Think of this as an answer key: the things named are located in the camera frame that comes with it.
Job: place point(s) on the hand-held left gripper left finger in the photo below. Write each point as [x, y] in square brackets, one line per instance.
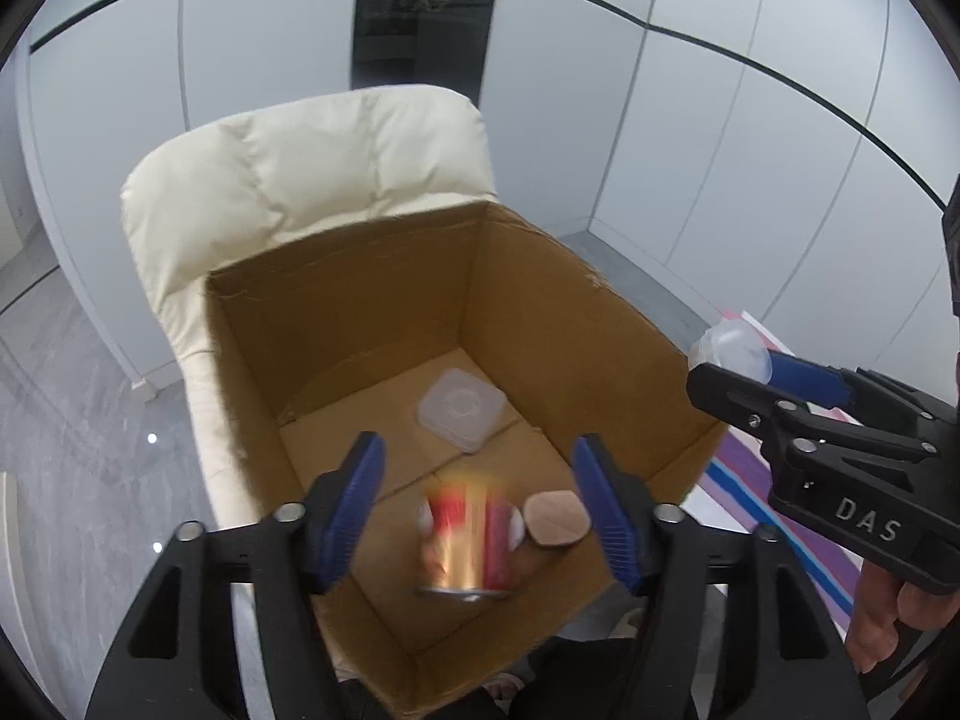
[352, 510]

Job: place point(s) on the black glass wall panel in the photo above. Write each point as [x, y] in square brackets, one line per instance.
[420, 15]

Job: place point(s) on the brown cardboard box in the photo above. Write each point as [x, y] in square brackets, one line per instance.
[525, 315]

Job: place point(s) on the red and gold can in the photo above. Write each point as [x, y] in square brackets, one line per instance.
[465, 532]

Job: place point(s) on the round beige lid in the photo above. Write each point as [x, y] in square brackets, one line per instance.
[555, 517]

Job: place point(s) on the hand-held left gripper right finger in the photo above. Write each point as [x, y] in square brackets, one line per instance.
[607, 517]

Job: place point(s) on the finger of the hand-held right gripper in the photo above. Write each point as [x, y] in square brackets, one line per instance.
[806, 379]
[735, 397]

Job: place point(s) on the clear square plastic lid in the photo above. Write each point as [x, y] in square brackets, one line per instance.
[459, 409]

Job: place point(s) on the cream padded chair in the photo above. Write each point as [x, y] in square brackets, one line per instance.
[300, 157]

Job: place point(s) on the striped pastel mat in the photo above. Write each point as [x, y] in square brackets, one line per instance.
[750, 495]

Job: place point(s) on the clear plastic cup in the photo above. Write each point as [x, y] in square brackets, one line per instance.
[731, 349]

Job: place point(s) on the person's black shorts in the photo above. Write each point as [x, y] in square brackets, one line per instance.
[577, 679]

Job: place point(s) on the person's right hand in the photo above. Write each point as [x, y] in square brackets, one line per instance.
[877, 622]

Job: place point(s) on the beige slipper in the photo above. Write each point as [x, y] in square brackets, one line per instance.
[504, 690]

